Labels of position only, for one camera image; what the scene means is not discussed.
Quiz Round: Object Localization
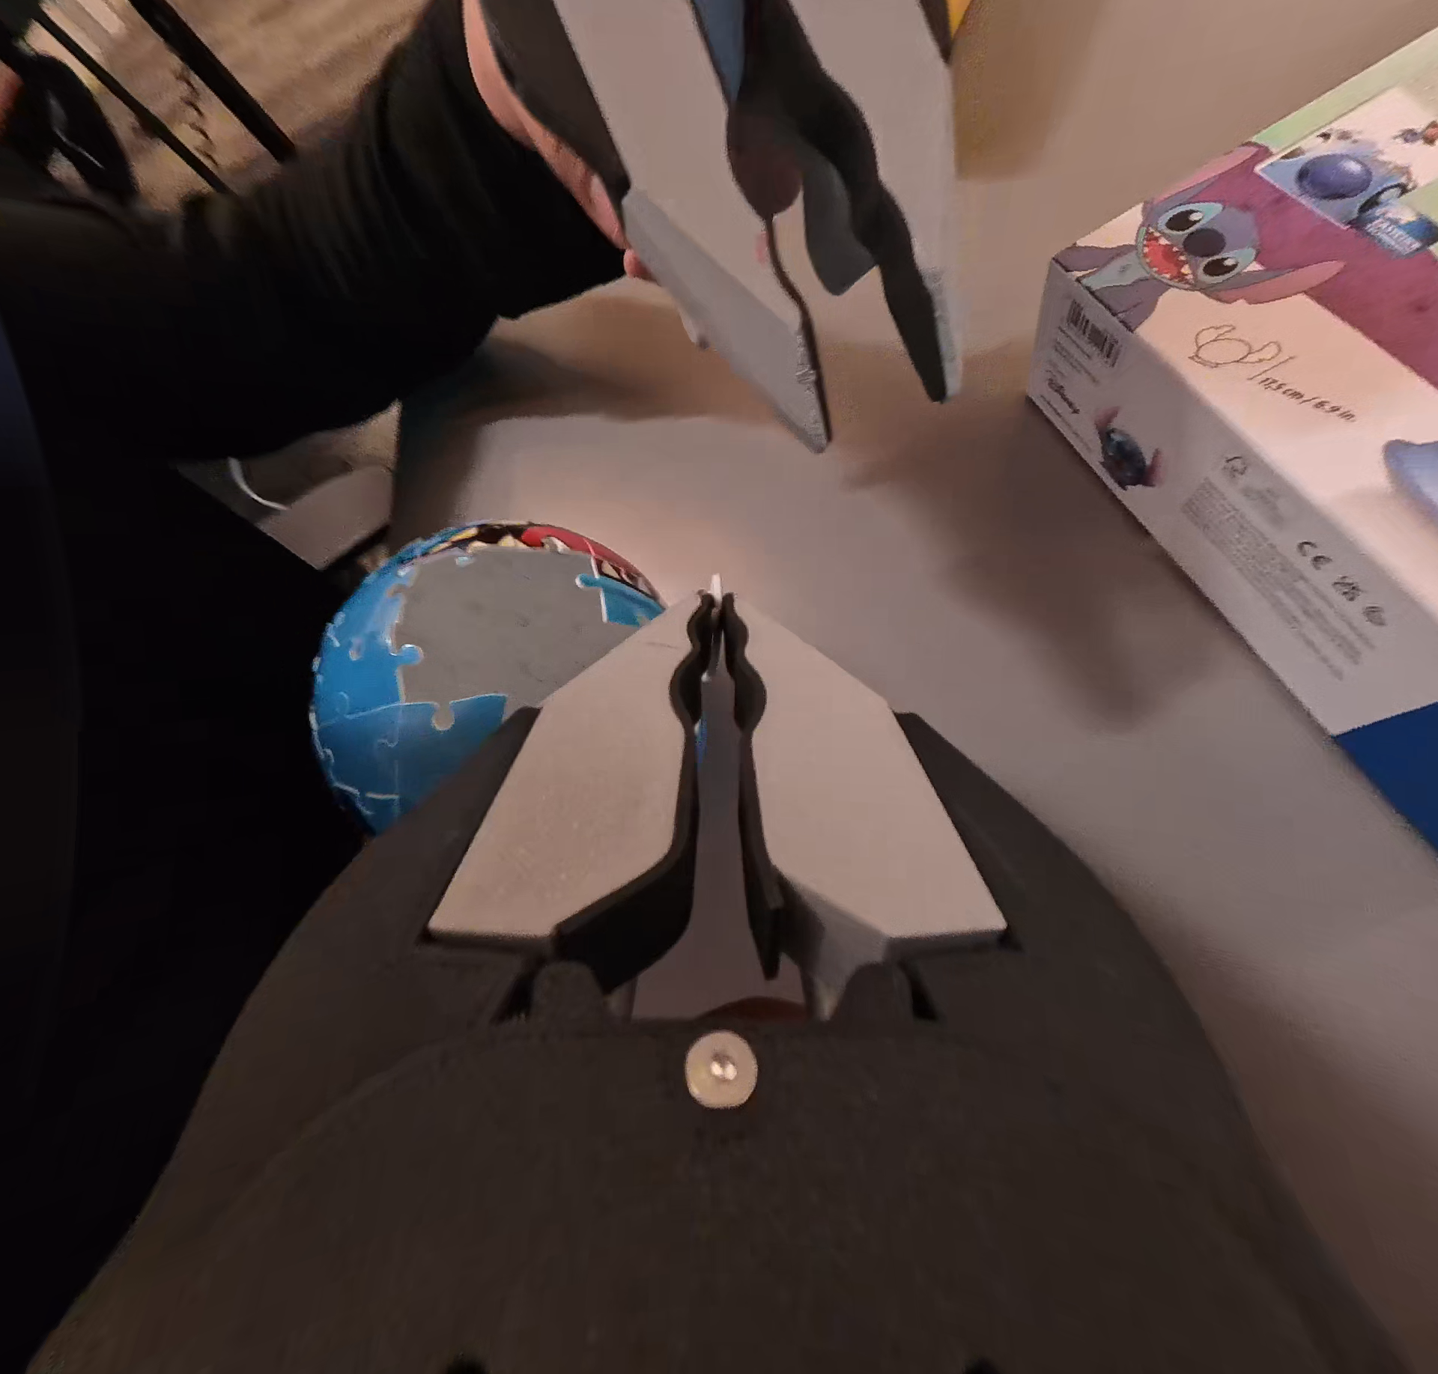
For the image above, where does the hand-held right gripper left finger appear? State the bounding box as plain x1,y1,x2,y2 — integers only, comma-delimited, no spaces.
428,590,721,993

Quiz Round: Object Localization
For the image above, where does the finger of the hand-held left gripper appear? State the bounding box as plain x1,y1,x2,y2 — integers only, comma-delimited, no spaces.
729,0,967,404
551,0,835,454

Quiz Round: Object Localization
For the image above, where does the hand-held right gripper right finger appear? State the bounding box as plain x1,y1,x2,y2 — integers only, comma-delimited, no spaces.
720,592,1010,1020

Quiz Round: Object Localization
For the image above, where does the blue puzzle ball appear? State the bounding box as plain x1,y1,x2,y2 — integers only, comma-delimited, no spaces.
312,520,670,836

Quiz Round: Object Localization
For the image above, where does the person's left forearm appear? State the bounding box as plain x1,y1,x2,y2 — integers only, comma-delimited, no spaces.
0,0,625,459

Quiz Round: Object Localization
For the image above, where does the printed puzzle box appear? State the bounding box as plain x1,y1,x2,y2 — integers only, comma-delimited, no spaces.
1026,32,1438,847

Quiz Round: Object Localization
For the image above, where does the person's left hand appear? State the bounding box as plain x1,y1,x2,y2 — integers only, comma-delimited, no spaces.
465,14,656,279

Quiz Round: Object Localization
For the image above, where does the grey office chair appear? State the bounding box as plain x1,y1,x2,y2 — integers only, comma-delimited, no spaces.
180,457,396,566

